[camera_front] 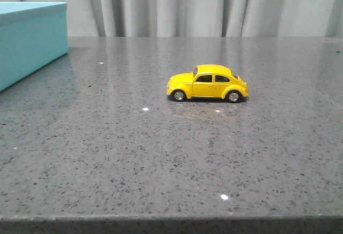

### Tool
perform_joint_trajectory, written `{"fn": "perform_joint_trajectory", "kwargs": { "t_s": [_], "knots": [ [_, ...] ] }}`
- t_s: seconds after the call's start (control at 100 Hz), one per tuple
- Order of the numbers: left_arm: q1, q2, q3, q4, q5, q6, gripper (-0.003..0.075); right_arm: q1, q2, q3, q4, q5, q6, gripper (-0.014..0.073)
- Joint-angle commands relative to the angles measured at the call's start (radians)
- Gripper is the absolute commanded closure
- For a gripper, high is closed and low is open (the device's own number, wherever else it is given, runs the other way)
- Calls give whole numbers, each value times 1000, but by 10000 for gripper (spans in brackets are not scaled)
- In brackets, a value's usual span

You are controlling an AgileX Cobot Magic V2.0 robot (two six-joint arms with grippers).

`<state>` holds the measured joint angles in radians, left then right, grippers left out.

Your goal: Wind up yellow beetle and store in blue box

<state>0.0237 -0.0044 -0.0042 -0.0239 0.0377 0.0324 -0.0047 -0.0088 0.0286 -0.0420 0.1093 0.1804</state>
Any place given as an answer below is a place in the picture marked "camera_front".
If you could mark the yellow toy beetle car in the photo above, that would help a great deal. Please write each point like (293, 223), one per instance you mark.
(208, 81)

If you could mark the light blue plastic box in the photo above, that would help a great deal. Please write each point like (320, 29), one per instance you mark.
(33, 34)

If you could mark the white pleated curtain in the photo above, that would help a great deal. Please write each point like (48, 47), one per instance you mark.
(203, 18)

